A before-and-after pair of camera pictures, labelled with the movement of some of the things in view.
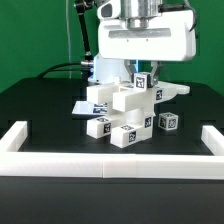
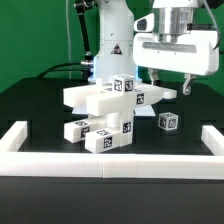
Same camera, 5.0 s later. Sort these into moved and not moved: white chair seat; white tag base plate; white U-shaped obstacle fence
Moved: white chair seat; white tag base plate
Not moved: white U-shaped obstacle fence
